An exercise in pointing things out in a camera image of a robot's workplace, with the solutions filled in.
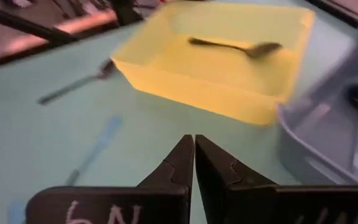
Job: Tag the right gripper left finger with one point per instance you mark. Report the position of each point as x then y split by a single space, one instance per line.
120 205

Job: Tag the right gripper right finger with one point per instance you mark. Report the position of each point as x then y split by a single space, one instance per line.
259 205

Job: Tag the grey plastic bin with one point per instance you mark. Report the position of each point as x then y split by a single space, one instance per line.
315 140

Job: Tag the teal table mat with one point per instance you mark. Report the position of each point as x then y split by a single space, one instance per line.
42 149

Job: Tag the yellow translucent plastic bin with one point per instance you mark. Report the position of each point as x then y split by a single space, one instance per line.
197 87

